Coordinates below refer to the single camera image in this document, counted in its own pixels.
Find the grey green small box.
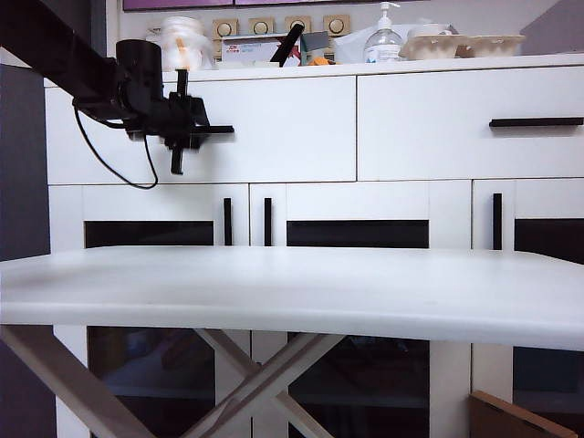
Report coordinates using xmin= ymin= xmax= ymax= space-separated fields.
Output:
xmin=299 ymin=31 xmax=330 ymax=65

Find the white box with red print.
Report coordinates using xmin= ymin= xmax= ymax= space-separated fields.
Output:
xmin=219 ymin=36 xmax=285 ymax=64

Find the short black door handle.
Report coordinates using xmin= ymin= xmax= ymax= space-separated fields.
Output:
xmin=223 ymin=197 xmax=234 ymax=247
xmin=492 ymin=193 xmax=504 ymax=251
xmin=263 ymin=197 xmax=274 ymax=247

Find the white cabinet drawer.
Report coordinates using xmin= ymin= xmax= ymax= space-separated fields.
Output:
xmin=45 ymin=76 xmax=358 ymax=185
xmin=357 ymin=67 xmax=584 ymax=182

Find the beige table leg bar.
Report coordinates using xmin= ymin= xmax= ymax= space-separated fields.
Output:
xmin=182 ymin=332 xmax=346 ymax=438
xmin=0 ymin=324 xmax=156 ymax=438
xmin=195 ymin=328 xmax=334 ymax=438

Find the purple framed wall picture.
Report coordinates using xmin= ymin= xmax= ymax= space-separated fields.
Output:
xmin=121 ymin=0 xmax=235 ymax=11
xmin=235 ymin=0 xmax=430 ymax=6

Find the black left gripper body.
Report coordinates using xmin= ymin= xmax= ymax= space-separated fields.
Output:
xmin=157 ymin=93 xmax=212 ymax=152

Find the black slanted stick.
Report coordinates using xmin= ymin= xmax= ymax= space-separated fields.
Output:
xmin=269 ymin=25 xmax=306 ymax=68

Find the white cabinet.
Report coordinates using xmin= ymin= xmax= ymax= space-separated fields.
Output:
xmin=43 ymin=53 xmax=584 ymax=438

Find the white glass-panelled cabinet door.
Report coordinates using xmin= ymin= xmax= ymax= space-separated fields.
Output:
xmin=472 ymin=179 xmax=584 ymax=438
xmin=47 ymin=184 xmax=250 ymax=438
xmin=249 ymin=182 xmax=473 ymax=438

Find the beige egg carton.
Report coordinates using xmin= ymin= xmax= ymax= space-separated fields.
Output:
xmin=399 ymin=34 xmax=527 ymax=60

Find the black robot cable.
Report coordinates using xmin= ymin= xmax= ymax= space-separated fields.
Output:
xmin=71 ymin=98 xmax=160 ymax=191

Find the beige wall knob switch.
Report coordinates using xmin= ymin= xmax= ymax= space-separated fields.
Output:
xmin=322 ymin=15 xmax=351 ymax=37
xmin=285 ymin=16 xmax=313 ymax=36
xmin=212 ymin=18 xmax=240 ymax=38
xmin=248 ymin=17 xmax=276 ymax=37

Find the white paper sheet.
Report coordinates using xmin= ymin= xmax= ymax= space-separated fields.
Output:
xmin=0 ymin=45 xmax=46 ymax=72

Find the brown cardboard sheet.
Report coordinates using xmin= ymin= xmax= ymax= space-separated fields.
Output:
xmin=468 ymin=390 xmax=579 ymax=438

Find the clear pump sanitiser bottle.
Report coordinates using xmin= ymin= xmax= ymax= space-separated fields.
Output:
xmin=363 ymin=2 xmax=406 ymax=64

